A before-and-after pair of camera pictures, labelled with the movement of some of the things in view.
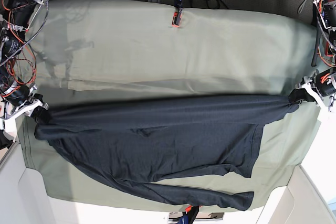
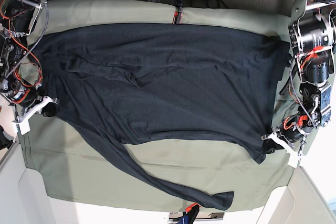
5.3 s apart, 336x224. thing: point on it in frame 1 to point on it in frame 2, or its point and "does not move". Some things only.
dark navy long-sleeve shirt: (138, 140) to (117, 84)
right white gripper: (301, 94) to (269, 146)
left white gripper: (39, 114) to (48, 110)
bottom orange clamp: (189, 215) does not move
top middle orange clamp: (178, 11) does not move
